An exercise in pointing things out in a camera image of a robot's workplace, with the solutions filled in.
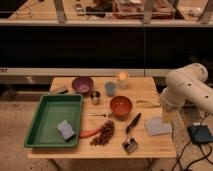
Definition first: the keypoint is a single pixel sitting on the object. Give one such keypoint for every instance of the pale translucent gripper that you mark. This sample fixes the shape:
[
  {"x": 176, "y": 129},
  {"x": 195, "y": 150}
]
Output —
[{"x": 168, "y": 115}]

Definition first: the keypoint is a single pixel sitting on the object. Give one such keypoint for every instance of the blue grey sponge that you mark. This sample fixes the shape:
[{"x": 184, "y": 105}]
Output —
[{"x": 65, "y": 129}]

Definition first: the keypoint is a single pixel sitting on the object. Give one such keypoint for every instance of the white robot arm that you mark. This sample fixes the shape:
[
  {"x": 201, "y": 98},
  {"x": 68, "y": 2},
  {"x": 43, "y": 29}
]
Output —
[{"x": 186, "y": 83}]

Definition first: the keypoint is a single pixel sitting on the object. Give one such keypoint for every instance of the orange bowl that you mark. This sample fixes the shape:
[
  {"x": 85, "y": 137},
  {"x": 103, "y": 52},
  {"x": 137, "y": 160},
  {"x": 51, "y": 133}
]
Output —
[{"x": 120, "y": 106}]

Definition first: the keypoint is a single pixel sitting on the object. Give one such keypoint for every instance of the purple bowl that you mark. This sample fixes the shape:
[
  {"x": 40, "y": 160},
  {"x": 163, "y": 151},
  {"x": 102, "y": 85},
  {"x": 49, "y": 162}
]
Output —
[{"x": 82, "y": 84}]

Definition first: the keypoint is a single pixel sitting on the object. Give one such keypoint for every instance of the grey cloth square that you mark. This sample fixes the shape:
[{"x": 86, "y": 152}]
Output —
[{"x": 155, "y": 126}]

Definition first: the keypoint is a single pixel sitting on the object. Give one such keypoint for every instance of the yellow banana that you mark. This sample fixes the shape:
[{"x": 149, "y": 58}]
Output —
[{"x": 147, "y": 104}]

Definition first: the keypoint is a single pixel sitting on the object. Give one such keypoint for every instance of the black box on floor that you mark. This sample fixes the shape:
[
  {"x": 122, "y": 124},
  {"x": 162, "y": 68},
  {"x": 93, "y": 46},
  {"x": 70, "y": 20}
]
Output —
[{"x": 200, "y": 134}]

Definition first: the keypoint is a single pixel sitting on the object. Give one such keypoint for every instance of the wooden table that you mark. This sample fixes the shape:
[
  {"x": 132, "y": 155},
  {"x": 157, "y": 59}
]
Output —
[{"x": 152, "y": 147}]

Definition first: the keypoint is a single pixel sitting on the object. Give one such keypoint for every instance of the metal fork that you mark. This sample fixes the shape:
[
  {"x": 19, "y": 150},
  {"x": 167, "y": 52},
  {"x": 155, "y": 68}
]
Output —
[{"x": 104, "y": 115}]

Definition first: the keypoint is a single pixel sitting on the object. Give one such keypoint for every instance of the bunch of brown grapes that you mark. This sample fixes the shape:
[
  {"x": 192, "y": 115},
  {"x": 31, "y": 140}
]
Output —
[{"x": 106, "y": 133}]

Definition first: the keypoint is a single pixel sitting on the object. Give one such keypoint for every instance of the blue cup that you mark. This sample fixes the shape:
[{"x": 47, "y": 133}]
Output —
[{"x": 110, "y": 88}]

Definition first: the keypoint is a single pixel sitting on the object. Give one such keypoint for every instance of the small metal cup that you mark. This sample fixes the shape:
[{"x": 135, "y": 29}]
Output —
[{"x": 95, "y": 97}]

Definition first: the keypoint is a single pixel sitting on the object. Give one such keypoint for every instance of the orange carrot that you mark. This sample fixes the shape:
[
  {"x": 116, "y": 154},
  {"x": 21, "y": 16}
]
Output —
[{"x": 89, "y": 133}]

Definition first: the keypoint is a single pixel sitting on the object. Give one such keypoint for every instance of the grey block on table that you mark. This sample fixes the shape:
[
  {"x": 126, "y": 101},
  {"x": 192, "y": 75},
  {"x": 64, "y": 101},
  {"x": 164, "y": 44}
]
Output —
[{"x": 59, "y": 90}]

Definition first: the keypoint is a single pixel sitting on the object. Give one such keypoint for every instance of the green plastic tray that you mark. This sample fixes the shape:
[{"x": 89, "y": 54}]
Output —
[{"x": 50, "y": 112}]

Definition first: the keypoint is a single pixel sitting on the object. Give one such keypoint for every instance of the cluttered tray on shelf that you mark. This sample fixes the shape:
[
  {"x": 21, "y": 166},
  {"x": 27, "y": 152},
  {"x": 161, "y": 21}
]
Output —
[{"x": 134, "y": 9}]

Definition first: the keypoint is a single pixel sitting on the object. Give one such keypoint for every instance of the eyeglasses on shelf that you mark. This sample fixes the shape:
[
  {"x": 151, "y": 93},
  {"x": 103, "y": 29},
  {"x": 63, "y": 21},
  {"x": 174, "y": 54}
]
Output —
[{"x": 23, "y": 15}]

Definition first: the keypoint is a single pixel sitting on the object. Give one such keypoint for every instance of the black handled brush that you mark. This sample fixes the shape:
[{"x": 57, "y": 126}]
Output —
[{"x": 130, "y": 144}]

